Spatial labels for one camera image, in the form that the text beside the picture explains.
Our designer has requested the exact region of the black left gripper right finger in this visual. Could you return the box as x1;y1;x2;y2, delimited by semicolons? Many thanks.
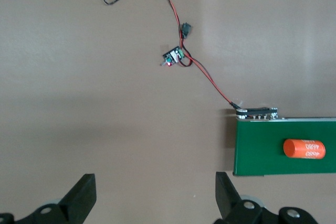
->
215;172;320;224

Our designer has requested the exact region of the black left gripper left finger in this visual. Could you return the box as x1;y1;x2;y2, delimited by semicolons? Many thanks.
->
0;173;97;224

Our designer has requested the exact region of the orange 4680 battery cylinder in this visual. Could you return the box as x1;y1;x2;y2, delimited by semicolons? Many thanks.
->
282;138;327;159

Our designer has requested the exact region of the green conveyor belt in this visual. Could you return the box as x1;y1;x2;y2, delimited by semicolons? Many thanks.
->
232;106;336;177

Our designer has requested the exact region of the small motor controller board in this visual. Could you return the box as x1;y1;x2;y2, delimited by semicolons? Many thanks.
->
160;46;186;68

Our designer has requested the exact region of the small black inline connector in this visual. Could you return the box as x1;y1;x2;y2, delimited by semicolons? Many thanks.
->
180;22;192;40

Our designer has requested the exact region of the red black wire pair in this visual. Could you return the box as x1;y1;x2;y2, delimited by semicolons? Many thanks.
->
138;0;240;110

